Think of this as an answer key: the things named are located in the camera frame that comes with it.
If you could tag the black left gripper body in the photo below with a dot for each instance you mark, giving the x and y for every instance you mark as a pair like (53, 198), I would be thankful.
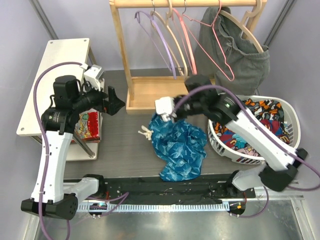
(107, 103)

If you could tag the blue patterned shorts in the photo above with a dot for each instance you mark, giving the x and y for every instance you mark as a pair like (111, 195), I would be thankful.
(180, 144)

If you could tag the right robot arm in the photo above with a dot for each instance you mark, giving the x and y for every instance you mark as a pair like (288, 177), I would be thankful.
(219, 104)

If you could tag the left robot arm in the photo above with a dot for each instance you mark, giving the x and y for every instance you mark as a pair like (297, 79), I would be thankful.
(48, 198)

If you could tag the pink plastic hanger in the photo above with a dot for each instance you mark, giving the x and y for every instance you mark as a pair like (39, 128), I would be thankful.
(187, 40)

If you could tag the grey shorts on hanger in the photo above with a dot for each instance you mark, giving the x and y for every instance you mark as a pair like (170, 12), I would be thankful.
(250, 67)

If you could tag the beige wooden hanger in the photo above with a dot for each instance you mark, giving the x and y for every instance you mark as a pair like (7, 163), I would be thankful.
(183, 71)

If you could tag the light wooden hanger with shorts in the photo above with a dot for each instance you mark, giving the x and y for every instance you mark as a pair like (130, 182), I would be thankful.
(248, 23)

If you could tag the wooden clothes rack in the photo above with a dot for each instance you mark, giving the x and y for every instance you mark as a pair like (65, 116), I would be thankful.
(144, 90)

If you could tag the red colourful book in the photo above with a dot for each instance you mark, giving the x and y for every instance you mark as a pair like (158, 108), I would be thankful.
(88, 127)

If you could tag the white two-tier side table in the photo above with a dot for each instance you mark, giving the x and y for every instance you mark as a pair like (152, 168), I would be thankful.
(56, 51)

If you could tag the colourful patterned clothes in basket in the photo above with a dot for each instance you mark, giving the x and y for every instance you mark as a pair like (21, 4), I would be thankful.
(269, 112)

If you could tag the white laundry basket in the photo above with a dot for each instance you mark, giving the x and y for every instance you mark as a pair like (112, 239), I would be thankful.
(290, 118)

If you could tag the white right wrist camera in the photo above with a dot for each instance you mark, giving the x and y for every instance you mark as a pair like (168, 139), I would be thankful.
(164, 107)

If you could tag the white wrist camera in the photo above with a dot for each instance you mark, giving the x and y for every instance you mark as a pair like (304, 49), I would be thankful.
(93, 77)
(164, 107)

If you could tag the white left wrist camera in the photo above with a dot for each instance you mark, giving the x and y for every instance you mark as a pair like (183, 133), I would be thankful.
(93, 77)

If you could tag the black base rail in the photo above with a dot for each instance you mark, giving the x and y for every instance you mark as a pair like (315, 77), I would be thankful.
(205, 189)

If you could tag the pink wire hanger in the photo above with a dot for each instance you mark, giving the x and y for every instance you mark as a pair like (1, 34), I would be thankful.
(212, 26)

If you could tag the white slotted cable duct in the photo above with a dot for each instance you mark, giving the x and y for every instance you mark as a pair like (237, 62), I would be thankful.
(99, 207)

